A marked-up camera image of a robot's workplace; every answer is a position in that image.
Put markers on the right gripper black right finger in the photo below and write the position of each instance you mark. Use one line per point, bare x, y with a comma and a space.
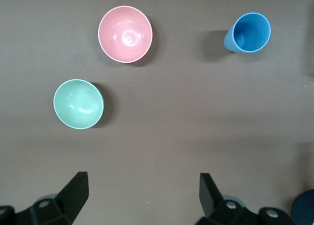
213, 205

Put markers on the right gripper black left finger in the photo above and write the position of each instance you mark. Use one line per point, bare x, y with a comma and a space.
66, 205

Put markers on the green bowl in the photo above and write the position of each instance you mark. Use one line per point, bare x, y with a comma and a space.
78, 103

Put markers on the pink bowl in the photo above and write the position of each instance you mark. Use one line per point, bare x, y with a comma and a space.
125, 33

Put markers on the brown table cover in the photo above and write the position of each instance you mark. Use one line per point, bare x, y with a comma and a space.
171, 112

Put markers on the blue ribbed cup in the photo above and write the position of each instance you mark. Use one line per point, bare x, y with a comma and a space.
250, 31

